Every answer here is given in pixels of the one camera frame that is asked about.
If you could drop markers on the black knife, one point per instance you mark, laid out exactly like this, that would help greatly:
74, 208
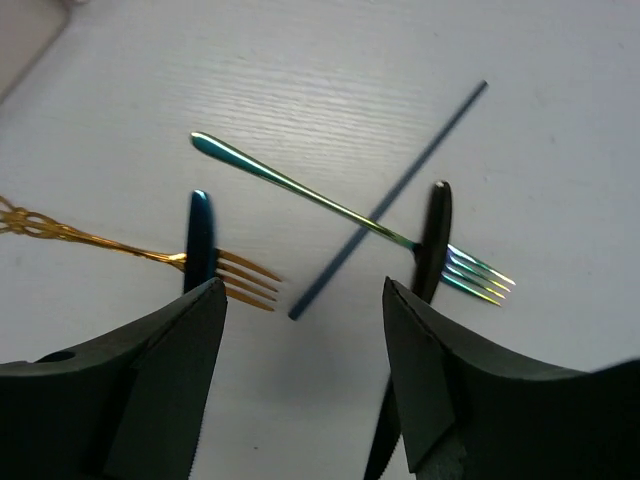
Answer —
429, 257

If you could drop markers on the rainbow fork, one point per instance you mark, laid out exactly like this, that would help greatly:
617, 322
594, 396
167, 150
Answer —
461, 270

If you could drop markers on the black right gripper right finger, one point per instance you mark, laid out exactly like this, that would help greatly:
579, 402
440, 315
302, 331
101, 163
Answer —
472, 409

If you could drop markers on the gold ornate fork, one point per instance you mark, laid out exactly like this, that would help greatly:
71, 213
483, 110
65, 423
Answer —
243, 279

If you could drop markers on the blue knife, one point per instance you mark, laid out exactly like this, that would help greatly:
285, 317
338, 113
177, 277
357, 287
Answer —
201, 251

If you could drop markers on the dark blue chopstick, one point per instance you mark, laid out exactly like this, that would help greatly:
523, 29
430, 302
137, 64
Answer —
316, 287

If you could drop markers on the clear smoked compartment organizer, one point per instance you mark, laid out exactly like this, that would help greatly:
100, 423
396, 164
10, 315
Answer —
28, 29

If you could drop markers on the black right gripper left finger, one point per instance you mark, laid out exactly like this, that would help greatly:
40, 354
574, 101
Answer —
128, 404

